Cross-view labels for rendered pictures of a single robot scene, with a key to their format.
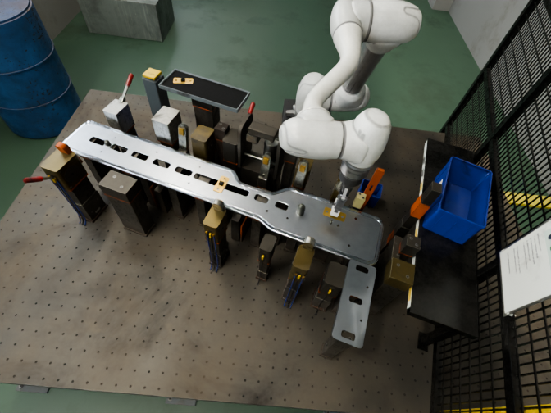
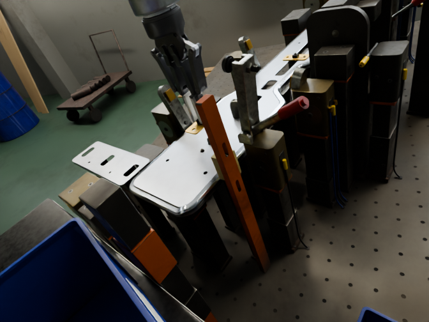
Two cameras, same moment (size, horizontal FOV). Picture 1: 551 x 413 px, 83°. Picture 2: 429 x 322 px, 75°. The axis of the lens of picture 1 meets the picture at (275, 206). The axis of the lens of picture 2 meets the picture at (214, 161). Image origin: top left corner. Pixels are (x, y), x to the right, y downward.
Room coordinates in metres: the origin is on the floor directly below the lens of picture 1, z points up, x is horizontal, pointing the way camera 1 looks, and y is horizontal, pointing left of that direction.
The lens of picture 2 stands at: (1.05, -0.67, 1.38)
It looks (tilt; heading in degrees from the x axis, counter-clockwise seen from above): 37 degrees down; 130
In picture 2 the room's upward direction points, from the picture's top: 22 degrees counter-clockwise
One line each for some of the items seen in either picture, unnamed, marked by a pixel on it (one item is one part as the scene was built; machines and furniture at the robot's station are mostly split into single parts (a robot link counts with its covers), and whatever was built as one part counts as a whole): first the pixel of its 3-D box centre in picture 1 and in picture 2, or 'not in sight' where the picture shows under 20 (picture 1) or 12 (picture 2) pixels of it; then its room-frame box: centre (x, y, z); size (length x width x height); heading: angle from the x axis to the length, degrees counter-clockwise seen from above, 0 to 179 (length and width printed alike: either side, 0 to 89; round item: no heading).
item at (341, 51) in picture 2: (287, 179); (337, 128); (0.94, -0.03, 0.91); 0.07 x 0.05 x 0.42; 168
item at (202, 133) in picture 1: (207, 161); not in sight; (0.98, 0.35, 0.89); 0.12 x 0.08 x 0.38; 168
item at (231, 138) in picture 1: (235, 164); not in sight; (0.99, 0.22, 0.89); 0.12 x 0.07 x 0.38; 168
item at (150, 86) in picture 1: (162, 115); not in sight; (1.20, 0.64, 0.92); 0.08 x 0.08 x 0.44; 78
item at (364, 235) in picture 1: (216, 184); (297, 56); (0.77, 0.25, 1.00); 1.38 x 0.22 x 0.02; 78
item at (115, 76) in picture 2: not in sight; (90, 78); (-2.49, 1.72, 0.42); 1.07 x 0.65 x 0.85; 92
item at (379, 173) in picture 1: (359, 208); (242, 205); (0.81, -0.35, 0.95); 0.03 x 0.01 x 0.50; 78
